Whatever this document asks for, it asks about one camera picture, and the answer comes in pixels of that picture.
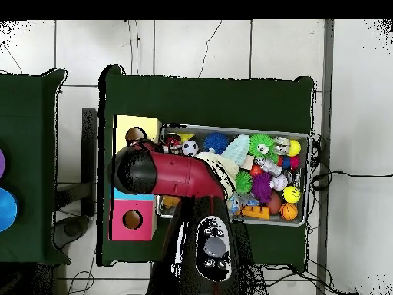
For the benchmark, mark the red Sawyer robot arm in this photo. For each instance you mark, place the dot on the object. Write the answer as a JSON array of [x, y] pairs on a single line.
[[184, 178]]

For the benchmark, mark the black upright panel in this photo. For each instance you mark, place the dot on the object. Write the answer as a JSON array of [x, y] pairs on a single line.
[[89, 153]]

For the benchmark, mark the large purple ball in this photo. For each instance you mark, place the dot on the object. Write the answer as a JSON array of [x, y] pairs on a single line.
[[1, 163]]

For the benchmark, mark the black and white soccer ball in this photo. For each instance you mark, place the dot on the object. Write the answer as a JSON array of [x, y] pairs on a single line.
[[190, 148]]

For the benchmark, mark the orange toy basketball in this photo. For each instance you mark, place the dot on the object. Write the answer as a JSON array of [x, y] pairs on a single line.
[[288, 211]]

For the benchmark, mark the large blue ball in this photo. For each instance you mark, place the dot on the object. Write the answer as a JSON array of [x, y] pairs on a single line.
[[6, 209]]

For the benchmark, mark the yellow smiley ball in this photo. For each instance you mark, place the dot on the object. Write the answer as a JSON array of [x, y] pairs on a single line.
[[291, 194]]

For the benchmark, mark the purple spiky ball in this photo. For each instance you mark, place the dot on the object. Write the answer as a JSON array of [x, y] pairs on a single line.
[[261, 188]]

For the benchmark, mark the small green spiky ball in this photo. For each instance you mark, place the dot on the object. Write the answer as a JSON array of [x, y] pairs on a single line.
[[244, 182]]

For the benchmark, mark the cream knitted cloth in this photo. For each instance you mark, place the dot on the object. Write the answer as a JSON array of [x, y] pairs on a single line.
[[221, 166]]

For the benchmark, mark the wooden box with three holes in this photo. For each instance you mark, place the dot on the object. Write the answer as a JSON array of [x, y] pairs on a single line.
[[119, 227]]

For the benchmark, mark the metal mesh bin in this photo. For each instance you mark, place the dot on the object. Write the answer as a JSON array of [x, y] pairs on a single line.
[[236, 130]]

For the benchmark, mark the blue spiky ball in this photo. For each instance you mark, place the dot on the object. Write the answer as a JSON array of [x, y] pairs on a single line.
[[215, 143]]

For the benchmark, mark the mint knitted cloth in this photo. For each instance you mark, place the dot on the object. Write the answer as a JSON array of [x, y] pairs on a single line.
[[238, 149]]

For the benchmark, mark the dark grey stand base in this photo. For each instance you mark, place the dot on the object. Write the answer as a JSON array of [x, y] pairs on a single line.
[[72, 229]]

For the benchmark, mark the crushed red soda can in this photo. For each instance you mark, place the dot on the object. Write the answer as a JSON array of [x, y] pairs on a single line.
[[173, 141]]

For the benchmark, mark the dark green table cloth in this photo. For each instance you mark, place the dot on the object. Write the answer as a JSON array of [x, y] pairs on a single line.
[[24, 153], [199, 98]]

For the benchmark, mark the green fuzzy ball with eyes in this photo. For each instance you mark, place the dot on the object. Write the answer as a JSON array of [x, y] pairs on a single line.
[[261, 143]]

